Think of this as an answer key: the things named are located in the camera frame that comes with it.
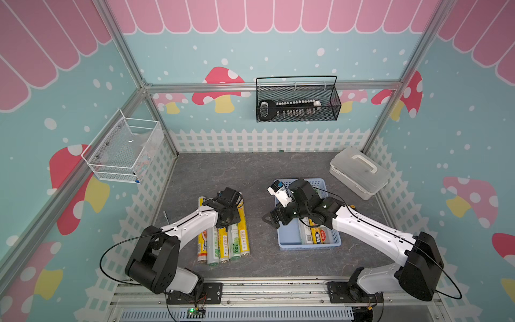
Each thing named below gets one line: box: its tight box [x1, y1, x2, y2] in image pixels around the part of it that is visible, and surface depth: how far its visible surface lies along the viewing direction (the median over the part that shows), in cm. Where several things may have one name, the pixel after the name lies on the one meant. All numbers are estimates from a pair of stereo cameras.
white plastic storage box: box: [329, 146, 391, 201], surface depth 102 cm
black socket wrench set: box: [258, 99, 323, 121], surface depth 91 cm
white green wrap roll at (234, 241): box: [227, 222, 242, 260], surface depth 85 cm
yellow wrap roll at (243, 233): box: [237, 203, 251, 257], surface depth 87 cm
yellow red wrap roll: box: [310, 226, 327, 245], surface depth 87 cm
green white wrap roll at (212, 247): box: [206, 226, 220, 267], surface depth 83 cm
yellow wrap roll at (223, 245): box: [218, 226, 230, 264], surface depth 84 cm
